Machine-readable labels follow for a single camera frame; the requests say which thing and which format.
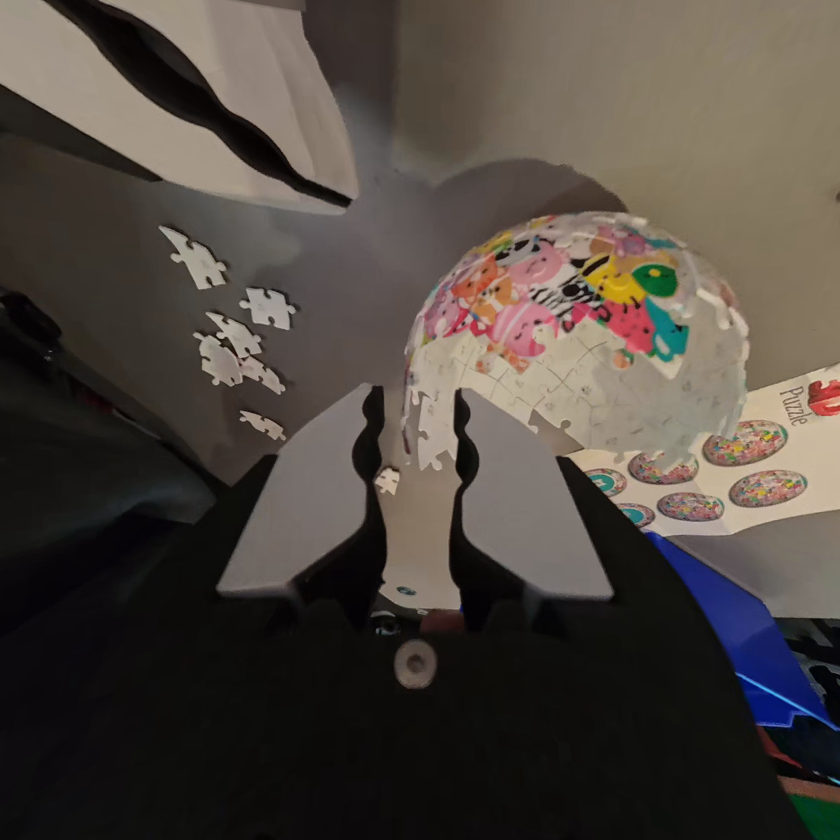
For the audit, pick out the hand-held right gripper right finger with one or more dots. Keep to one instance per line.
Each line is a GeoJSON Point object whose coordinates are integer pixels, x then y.
{"type": "Point", "coordinates": [532, 525]}

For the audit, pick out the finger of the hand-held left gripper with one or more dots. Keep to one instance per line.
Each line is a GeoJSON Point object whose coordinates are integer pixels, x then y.
{"type": "Point", "coordinates": [118, 112]}
{"type": "Point", "coordinates": [263, 79]}

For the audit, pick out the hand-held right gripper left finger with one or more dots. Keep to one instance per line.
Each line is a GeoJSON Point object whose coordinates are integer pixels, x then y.
{"type": "Point", "coordinates": [295, 525]}

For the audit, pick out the colourful puzzle ball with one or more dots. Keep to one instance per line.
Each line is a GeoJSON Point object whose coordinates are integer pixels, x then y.
{"type": "Point", "coordinates": [578, 328]}

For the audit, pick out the puzzle instruction leaflet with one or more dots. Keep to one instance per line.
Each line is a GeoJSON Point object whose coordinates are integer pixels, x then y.
{"type": "Point", "coordinates": [735, 460]}

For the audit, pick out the blue plastic bin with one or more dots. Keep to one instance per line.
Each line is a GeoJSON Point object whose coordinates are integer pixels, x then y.
{"type": "Point", "coordinates": [748, 643]}

